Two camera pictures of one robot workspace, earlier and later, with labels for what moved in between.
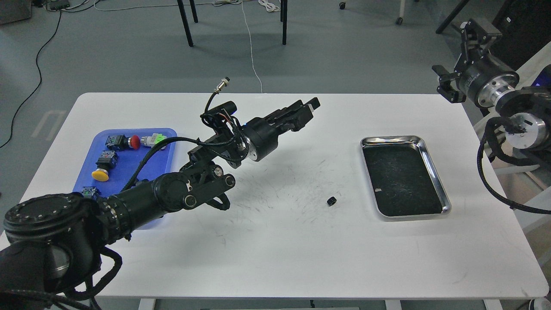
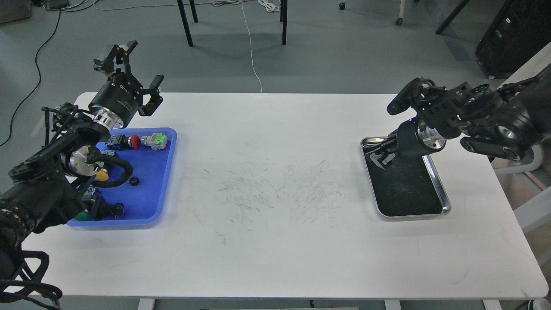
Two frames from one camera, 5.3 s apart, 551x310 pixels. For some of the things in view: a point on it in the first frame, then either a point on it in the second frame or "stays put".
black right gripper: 486,78 → 413,138
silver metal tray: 404,182 stays put
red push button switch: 121,142 stays put
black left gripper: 261,134 → 118,100
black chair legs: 283,6 stays put
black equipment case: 525,27 stays put
